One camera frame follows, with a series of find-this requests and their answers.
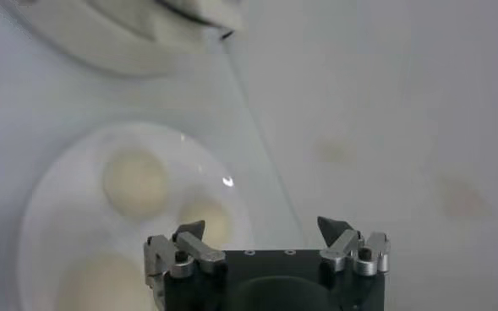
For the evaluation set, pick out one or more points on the white steamed baozi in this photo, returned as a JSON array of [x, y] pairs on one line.
[[134, 182], [100, 287], [215, 215]]

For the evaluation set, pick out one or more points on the cream electric cooker base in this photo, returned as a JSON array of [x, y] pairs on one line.
[[117, 42]]

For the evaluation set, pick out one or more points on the white round plate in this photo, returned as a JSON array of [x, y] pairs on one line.
[[62, 211]]

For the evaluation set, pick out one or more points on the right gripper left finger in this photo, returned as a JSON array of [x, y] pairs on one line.
[[198, 249]]

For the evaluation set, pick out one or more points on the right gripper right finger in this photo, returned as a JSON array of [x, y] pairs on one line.
[[341, 247]]

